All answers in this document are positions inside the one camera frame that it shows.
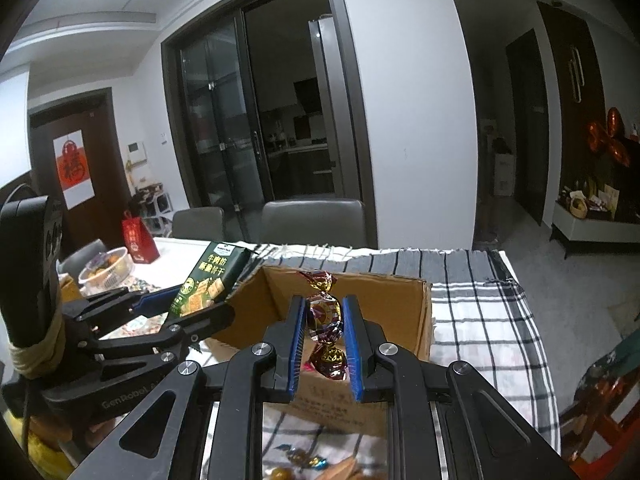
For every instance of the dark hallway door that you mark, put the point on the dark hallway door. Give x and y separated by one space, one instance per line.
527 125

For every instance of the red gift bag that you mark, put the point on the red gift bag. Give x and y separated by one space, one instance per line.
140 240

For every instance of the dark wooden door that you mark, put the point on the dark wooden door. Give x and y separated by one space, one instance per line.
107 150

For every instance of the wicker basket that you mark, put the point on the wicker basket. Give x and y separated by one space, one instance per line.
579 208

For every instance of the dark wardrobe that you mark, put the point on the dark wardrobe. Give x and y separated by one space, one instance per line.
565 110

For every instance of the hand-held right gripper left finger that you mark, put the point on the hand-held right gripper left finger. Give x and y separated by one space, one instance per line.
298 340

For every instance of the blue gold candy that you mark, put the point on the blue gold candy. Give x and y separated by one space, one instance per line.
302 456

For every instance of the orange foil balloon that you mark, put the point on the orange foil balloon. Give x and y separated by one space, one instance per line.
607 142

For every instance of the green biscuit box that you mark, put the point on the green biscuit box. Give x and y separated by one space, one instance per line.
205 280

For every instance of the black white checked cloth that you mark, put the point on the black white checked cloth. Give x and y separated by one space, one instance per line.
480 340

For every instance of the white shelf rack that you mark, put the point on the white shelf rack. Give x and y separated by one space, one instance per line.
155 207

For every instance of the white paper bag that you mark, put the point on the white paper bag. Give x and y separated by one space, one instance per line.
504 175

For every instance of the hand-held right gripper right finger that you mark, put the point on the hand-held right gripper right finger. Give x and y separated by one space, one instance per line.
352 345

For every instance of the white low cabinet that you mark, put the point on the white low cabinet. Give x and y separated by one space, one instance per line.
595 232

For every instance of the gold round candy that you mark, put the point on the gold round candy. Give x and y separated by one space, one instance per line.
282 474

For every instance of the grey chair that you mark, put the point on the grey chair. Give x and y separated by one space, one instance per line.
315 222
199 224
82 257

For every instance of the red white wall poster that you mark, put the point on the red white wall poster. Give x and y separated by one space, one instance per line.
74 170

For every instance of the small brown box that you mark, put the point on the small brown box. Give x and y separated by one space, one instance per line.
70 289

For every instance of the brown cardboard box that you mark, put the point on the brown cardboard box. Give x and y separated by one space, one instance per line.
395 310

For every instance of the white intercom panel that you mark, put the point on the white intercom panel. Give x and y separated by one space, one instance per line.
136 152

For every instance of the red brown wooden chair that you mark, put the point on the red brown wooden chair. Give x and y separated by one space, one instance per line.
605 410

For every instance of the sliding glass door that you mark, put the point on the sliding glass door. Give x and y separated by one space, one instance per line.
220 125

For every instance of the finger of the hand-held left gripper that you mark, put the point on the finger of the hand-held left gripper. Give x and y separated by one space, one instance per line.
155 298
210 317

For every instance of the red foil candy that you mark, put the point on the red foil candy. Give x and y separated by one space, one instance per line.
324 312

